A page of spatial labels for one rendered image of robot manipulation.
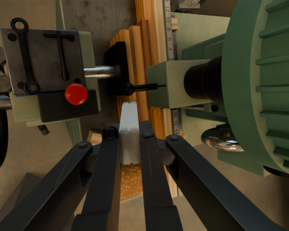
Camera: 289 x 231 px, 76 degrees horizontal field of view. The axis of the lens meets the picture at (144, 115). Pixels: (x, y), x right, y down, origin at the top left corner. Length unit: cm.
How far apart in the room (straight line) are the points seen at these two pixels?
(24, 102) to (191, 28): 53
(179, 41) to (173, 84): 37
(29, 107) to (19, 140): 101
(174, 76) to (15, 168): 123
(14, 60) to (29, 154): 108
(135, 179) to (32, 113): 25
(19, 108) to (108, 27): 23
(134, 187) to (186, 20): 52
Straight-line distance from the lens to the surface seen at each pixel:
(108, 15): 45
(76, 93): 28
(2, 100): 48
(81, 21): 43
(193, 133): 66
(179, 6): 139
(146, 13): 43
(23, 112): 34
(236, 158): 48
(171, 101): 28
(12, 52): 31
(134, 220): 172
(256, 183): 261
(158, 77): 29
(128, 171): 44
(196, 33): 69
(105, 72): 35
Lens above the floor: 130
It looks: 64 degrees down
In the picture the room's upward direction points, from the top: 102 degrees clockwise
